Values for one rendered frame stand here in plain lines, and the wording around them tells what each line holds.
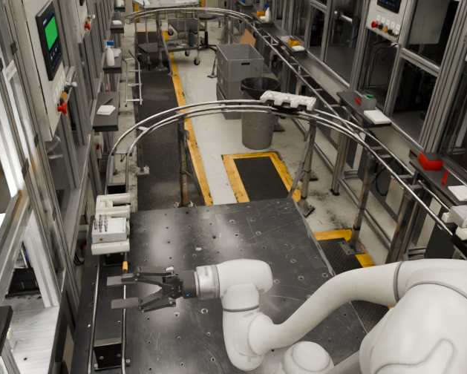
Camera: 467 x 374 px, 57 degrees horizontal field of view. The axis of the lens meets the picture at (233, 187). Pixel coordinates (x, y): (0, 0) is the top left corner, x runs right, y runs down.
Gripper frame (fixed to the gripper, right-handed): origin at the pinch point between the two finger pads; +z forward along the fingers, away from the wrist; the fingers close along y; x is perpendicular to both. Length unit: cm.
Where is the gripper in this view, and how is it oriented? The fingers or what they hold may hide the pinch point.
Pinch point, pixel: (119, 292)
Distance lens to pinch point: 122.3
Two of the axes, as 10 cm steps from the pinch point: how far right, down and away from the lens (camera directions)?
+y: 0.3, -8.4, -5.5
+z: -9.8, 0.8, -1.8
